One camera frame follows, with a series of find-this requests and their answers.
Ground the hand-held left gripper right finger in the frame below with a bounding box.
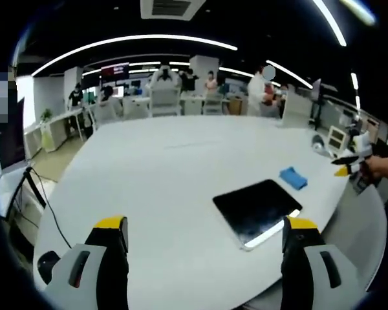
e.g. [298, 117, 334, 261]
[279, 215, 367, 310]

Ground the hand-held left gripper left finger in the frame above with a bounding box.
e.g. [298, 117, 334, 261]
[44, 214, 131, 310]

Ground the blue cleaning cloth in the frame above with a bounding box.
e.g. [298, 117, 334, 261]
[279, 166, 308, 191]

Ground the black tablet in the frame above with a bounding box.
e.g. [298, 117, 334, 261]
[212, 179, 303, 251]

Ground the person's right hand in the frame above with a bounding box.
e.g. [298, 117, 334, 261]
[361, 154, 388, 181]

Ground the small white cabinet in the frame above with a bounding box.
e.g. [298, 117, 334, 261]
[328, 125, 346, 150]

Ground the silver metal object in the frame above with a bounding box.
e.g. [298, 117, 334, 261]
[311, 134, 331, 156]

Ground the black object at table edge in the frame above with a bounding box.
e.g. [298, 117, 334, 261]
[36, 250, 61, 285]

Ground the long white side desk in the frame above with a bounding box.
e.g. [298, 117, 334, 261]
[23, 108, 87, 152]

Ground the dark computer monitor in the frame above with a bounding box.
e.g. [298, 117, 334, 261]
[0, 95, 27, 174]

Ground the white office chair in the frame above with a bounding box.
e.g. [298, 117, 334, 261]
[149, 68, 182, 118]

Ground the ceiling air vent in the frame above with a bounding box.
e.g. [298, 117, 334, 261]
[140, 0, 206, 21]

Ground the black cable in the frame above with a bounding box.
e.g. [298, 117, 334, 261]
[25, 166, 72, 250]

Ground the red wall screen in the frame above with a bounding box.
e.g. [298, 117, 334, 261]
[100, 62, 130, 79]

